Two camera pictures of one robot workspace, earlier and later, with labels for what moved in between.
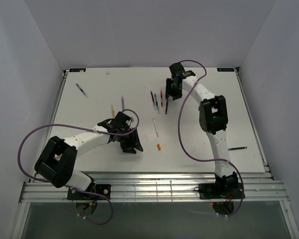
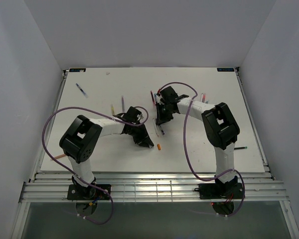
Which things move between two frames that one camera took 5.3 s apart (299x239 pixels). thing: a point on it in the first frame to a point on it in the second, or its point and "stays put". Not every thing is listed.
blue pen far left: [81, 90] stays put
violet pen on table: [122, 102] stays put
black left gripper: [134, 142] to [142, 140]
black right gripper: [169, 91] to [161, 119]
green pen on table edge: [231, 149] stays put
